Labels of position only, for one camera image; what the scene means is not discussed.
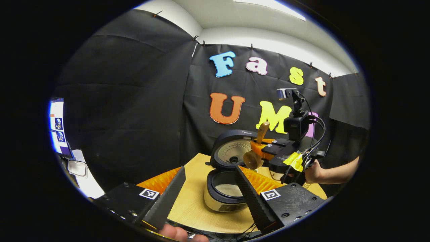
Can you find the wooden spoon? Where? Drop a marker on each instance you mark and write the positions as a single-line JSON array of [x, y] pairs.
[[252, 160]]

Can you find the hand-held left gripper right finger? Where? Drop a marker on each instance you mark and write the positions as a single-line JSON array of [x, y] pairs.
[[252, 198]]

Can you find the white side table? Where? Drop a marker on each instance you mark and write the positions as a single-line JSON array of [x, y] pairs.
[[89, 186]]

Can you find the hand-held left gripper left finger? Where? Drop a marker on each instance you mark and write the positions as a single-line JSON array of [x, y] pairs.
[[168, 198]]

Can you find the white rice grains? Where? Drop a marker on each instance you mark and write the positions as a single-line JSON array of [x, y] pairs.
[[228, 190]]

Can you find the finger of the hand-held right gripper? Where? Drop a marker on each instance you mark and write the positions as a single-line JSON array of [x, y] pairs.
[[260, 149], [278, 141]]

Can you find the computer monitor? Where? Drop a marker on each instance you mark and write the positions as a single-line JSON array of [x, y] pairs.
[[57, 124]]

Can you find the black rice cooker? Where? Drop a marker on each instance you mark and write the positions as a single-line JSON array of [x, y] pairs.
[[231, 151]]

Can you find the black backdrop cloth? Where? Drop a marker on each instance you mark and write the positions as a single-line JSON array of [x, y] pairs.
[[134, 101]]

